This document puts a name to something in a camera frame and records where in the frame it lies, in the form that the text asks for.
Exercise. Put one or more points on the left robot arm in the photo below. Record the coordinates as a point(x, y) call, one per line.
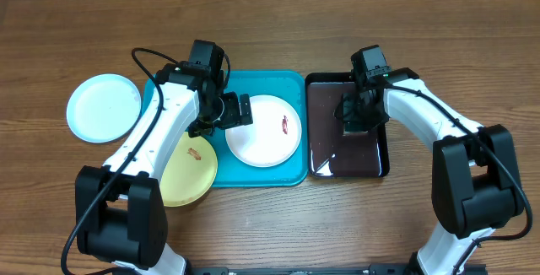
point(120, 212)

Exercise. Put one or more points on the green scrub sponge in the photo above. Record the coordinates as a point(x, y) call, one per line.
point(351, 127)

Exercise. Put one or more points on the yellow plate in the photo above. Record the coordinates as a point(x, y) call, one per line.
point(189, 173)

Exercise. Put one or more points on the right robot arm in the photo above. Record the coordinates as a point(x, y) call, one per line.
point(476, 189)

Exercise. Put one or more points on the light blue plate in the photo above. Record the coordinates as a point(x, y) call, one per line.
point(103, 108)

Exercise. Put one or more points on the black water basin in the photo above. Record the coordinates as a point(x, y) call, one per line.
point(333, 153)

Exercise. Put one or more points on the teal plastic tray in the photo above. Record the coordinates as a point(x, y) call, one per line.
point(287, 85)

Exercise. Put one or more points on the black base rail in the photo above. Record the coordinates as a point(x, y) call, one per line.
point(373, 269)

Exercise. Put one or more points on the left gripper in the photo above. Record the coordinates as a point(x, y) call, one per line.
point(234, 117)

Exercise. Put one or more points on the pink plate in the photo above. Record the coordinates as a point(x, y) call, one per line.
point(272, 138)

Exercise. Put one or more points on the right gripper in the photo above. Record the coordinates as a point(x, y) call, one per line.
point(351, 114)

